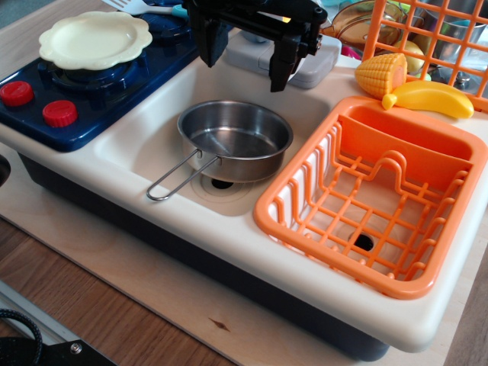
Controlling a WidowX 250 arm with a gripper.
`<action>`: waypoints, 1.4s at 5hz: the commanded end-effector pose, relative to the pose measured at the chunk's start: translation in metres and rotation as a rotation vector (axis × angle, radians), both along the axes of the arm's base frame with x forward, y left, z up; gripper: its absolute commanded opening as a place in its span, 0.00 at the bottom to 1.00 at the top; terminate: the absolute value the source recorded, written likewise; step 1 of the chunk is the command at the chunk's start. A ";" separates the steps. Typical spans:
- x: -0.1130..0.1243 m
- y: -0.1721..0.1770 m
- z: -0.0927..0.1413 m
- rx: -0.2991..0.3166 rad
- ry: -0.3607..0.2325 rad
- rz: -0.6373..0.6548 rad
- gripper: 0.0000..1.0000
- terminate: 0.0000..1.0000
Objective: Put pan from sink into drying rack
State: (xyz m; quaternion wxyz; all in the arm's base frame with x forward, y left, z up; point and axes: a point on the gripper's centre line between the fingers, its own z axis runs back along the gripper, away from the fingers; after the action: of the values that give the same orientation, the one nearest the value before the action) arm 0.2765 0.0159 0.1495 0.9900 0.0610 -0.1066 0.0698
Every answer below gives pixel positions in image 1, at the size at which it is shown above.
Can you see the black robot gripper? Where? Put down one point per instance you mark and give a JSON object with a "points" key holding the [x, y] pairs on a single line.
{"points": [[293, 24]]}

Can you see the small steel pan wire handle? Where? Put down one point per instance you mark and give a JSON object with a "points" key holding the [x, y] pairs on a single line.
{"points": [[231, 141]]}

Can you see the cream toy sink unit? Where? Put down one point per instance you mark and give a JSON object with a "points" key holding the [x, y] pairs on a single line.
{"points": [[121, 163]]}

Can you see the orange plastic drying rack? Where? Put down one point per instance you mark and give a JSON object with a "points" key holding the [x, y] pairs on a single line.
{"points": [[376, 195]]}

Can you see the grey toy faucet base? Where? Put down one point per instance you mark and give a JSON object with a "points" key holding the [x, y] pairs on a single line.
{"points": [[246, 51]]}

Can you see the amber glass lid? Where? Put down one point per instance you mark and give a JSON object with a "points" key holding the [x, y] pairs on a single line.
{"points": [[353, 23]]}

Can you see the white plastic spatula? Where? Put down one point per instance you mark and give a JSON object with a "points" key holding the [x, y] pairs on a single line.
{"points": [[138, 7]]}

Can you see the yellow toy corn cob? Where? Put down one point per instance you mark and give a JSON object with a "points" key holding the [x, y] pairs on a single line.
{"points": [[381, 75]]}

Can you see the cream scalloped plastic plate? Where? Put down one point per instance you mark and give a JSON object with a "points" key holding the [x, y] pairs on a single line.
{"points": [[94, 40]]}

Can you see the dark blue toy stove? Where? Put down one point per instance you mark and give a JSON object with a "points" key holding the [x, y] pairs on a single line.
{"points": [[101, 97]]}

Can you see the yellow toy banana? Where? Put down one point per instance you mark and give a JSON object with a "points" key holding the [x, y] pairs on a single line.
{"points": [[423, 95]]}

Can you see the red stove knob right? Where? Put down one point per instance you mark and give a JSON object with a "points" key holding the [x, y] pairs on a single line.
{"points": [[61, 113]]}

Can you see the red stove knob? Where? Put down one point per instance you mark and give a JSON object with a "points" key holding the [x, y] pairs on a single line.
{"points": [[61, 113], [15, 94]]}

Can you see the steel pot in basket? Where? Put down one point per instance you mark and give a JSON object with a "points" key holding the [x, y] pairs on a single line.
{"points": [[453, 27]]}

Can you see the red stove knob left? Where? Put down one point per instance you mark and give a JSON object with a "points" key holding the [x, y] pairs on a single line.
{"points": [[15, 94]]}

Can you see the orange wire grid basket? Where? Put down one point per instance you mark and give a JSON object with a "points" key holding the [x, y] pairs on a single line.
{"points": [[445, 36]]}

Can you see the black metal bracket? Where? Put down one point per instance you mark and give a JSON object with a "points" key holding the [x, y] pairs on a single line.
{"points": [[73, 353]]}

